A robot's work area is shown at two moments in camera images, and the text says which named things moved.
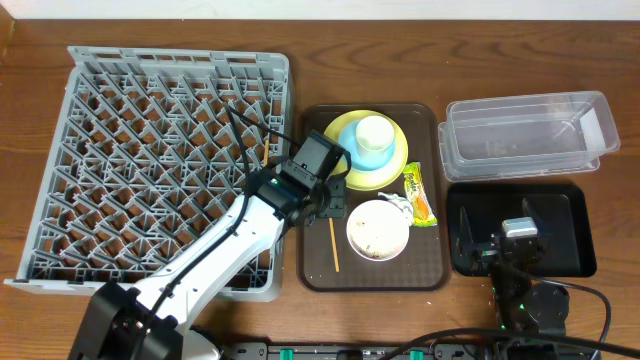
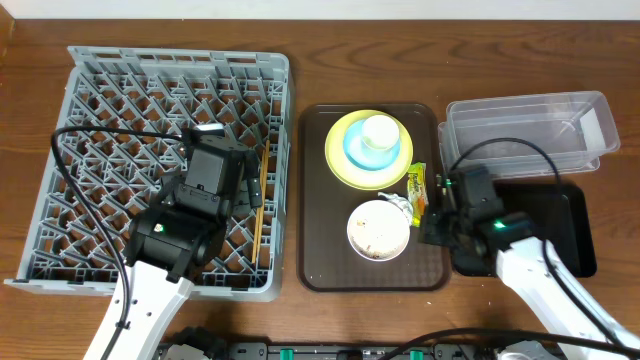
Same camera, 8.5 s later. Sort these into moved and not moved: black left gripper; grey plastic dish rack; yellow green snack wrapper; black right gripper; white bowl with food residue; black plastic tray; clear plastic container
Moved: black right gripper; black left gripper
Not moved: white bowl with food residue; black plastic tray; yellow green snack wrapper; clear plastic container; grey plastic dish rack
